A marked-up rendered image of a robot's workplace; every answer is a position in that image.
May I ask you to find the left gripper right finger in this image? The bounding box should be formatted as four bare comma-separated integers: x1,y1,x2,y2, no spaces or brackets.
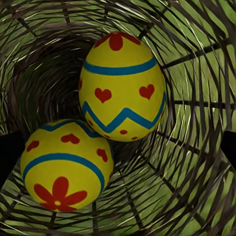
220,130,236,170

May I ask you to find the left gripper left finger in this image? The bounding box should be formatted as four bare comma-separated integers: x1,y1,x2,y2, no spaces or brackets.
0,131,26,189

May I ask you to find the wicker basket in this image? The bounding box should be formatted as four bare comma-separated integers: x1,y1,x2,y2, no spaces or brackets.
0,0,236,236

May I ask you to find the easter egg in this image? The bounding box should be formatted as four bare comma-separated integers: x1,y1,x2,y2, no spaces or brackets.
19,118,115,213
77,31,167,143

